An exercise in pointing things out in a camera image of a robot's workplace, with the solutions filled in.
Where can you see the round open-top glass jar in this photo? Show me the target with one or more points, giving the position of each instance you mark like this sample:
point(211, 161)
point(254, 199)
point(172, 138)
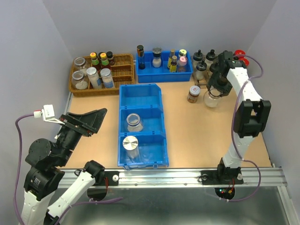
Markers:
point(134, 123)

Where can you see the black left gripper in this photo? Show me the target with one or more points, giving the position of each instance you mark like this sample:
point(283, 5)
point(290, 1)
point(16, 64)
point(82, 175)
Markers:
point(89, 122)

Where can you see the yellow-label bottle back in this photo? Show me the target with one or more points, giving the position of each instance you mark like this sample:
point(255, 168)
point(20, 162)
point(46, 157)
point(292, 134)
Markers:
point(171, 54)

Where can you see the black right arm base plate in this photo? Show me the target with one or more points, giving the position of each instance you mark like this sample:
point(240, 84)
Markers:
point(215, 177)

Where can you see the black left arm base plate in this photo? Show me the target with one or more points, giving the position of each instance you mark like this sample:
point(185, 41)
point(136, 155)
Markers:
point(108, 178)

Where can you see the red-lid sauce jar back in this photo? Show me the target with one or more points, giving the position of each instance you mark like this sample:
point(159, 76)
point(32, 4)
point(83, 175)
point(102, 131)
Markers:
point(239, 53)

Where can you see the yellow-cap green-label sauce bottle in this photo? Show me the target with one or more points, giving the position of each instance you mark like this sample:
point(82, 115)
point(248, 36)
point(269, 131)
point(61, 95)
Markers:
point(95, 61)
point(104, 61)

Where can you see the round glass jar in basket front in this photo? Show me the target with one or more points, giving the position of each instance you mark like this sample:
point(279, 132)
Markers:
point(79, 80)

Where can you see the yellow-cap green-label sauce bottle left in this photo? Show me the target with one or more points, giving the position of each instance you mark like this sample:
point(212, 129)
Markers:
point(95, 61)

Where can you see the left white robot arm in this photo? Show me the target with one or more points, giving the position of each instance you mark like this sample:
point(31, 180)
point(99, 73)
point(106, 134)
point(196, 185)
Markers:
point(46, 157)

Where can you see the green-lid jar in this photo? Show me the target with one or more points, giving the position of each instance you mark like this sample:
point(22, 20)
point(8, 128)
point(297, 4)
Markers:
point(182, 53)

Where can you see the tall silver-lid salt jar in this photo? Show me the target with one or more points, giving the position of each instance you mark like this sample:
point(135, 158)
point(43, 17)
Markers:
point(107, 78)
point(94, 78)

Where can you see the clear acrylic bottle rack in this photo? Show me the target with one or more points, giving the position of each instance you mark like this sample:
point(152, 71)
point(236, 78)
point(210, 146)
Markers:
point(206, 78)

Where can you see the pink-lid jar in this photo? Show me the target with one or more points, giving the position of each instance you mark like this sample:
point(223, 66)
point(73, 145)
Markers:
point(181, 64)

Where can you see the red-white-lid chili jar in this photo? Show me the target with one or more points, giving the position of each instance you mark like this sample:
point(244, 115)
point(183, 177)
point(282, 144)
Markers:
point(193, 94)

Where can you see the black-cap dispenser bottle back middle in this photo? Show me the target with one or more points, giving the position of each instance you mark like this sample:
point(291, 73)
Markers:
point(210, 57)

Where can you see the tall black-cap grinder bottle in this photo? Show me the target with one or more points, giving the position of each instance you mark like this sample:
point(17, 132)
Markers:
point(141, 59)

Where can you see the dark-cap brown sauce bottle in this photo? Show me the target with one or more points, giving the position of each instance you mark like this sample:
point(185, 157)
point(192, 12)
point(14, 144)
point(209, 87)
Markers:
point(110, 57)

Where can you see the tall silver-lid glass jar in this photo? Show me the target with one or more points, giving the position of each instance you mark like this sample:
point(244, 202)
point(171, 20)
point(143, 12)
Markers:
point(131, 146)

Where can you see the yellow-label bottle front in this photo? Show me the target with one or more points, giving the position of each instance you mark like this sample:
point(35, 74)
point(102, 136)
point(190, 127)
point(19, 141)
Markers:
point(173, 64)

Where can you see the blue three-compartment plastic bin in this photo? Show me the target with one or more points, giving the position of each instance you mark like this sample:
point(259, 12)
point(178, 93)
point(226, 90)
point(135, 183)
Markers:
point(146, 101)

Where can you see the black-cap dispenser bottle back left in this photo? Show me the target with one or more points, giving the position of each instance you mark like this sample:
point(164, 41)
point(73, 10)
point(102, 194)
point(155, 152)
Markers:
point(197, 57)

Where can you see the black-cap dispenser bottle front left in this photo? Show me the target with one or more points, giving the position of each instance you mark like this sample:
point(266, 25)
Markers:
point(201, 68)

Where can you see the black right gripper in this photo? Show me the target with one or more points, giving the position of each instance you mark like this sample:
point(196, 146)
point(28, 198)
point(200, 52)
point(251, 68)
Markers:
point(213, 81)

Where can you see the blue plastic tray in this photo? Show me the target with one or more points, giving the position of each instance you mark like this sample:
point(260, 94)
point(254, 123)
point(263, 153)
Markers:
point(162, 74)

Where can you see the red-lid sauce jar front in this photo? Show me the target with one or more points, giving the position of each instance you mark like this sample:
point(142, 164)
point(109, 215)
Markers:
point(246, 61)

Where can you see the yellow-cap green-label sauce bottle right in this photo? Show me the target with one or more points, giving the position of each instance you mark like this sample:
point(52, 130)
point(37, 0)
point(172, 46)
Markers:
point(104, 61)

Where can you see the silver-top salt shaker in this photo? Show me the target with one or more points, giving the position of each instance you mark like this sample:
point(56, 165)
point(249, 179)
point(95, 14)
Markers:
point(156, 62)

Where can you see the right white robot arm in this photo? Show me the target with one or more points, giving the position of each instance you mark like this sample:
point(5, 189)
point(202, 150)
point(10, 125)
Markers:
point(249, 118)

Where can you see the aluminium table edge rail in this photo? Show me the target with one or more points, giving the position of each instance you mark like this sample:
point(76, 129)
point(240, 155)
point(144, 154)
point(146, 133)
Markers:
point(182, 178)

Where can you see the round glass jar in basket back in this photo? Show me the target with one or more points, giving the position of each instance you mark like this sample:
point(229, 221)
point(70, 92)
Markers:
point(81, 64)

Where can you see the red-lid sauce jar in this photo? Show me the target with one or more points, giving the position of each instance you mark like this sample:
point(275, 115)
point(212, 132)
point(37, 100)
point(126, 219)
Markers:
point(246, 61)
point(239, 53)

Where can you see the black-cap dispenser bottle front middle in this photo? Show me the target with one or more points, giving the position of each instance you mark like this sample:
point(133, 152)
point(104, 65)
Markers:
point(213, 68)

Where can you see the black-cap dispenser bottle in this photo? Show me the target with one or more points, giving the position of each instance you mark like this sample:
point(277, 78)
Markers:
point(201, 68)
point(197, 57)
point(210, 57)
point(213, 68)

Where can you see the yellow-label bottle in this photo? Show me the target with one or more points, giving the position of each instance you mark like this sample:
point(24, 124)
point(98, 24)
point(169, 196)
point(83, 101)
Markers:
point(171, 54)
point(173, 64)

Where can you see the tall silver-lid salt jar right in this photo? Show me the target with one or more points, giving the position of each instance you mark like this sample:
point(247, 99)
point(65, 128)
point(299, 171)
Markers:
point(107, 78)

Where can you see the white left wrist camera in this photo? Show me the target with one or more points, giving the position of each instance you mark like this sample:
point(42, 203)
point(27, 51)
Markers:
point(47, 114)

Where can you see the brown wicker basket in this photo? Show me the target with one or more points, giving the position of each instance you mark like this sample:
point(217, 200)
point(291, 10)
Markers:
point(122, 74)

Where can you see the tall silver-lid salt jar left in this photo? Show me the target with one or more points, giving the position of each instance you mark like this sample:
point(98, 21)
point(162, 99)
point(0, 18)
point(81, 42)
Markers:
point(94, 78)

